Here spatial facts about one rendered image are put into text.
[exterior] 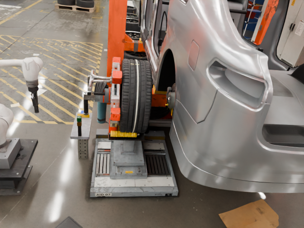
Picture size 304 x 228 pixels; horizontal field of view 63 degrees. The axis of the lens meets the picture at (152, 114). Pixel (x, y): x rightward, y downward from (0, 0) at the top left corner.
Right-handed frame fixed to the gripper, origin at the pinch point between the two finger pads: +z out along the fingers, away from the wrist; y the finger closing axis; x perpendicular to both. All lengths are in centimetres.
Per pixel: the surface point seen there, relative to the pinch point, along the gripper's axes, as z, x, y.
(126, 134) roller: 27, 75, 4
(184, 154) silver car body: -5, 103, 77
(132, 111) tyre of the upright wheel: -9, 76, 24
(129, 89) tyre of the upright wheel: -24, 74, 17
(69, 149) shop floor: 75, 17, -43
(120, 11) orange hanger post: -73, 72, -46
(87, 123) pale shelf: 32, 38, -26
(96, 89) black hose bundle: -21, 49, 10
